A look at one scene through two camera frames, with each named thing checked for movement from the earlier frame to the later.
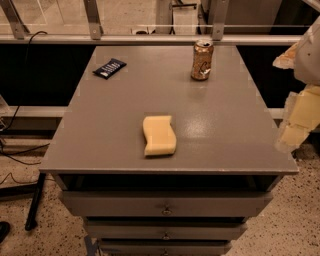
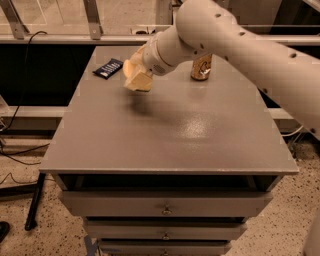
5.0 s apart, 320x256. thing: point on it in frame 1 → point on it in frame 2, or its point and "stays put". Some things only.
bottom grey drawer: [164, 246] stays put
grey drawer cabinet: [166, 151] stays put
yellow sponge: [160, 134] → [127, 68]
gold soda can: [203, 53] stays put
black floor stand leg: [31, 222] stays put
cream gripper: [309, 59] → [152, 59]
